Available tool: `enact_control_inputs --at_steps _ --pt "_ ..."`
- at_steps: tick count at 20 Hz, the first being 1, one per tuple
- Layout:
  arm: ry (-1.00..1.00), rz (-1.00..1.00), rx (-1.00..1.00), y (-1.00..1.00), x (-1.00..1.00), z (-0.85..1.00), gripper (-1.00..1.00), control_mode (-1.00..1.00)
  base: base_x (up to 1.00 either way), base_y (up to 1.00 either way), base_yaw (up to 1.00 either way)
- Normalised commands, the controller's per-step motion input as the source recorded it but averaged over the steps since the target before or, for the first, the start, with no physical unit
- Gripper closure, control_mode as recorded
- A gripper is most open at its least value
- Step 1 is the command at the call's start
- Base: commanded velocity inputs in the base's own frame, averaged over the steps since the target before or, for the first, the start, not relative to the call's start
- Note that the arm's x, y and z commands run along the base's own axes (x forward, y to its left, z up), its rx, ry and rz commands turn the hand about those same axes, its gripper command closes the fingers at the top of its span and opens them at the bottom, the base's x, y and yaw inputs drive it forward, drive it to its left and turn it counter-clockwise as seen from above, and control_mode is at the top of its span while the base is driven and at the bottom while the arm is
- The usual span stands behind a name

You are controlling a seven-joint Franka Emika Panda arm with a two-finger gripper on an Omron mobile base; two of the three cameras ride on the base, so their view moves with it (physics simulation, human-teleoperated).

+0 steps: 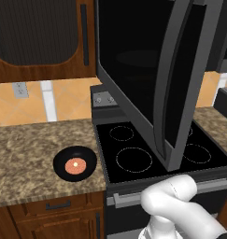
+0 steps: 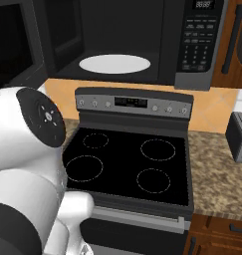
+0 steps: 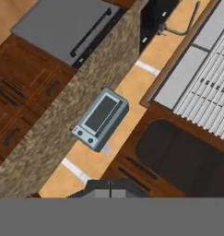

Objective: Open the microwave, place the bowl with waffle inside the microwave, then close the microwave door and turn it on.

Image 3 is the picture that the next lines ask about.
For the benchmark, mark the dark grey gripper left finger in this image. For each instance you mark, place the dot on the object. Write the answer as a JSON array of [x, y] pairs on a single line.
[[99, 188]]

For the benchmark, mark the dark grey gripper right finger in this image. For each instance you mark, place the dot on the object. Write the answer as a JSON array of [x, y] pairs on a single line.
[[121, 188]]

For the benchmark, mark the blue-grey toaster oven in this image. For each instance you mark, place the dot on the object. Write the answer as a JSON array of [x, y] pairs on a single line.
[[101, 118]]

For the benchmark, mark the brown wooden cupboard run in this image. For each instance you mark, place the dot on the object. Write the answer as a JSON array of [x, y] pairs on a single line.
[[21, 92]]

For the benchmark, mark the grey tap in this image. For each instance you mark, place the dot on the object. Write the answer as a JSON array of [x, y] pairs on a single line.
[[181, 29]]

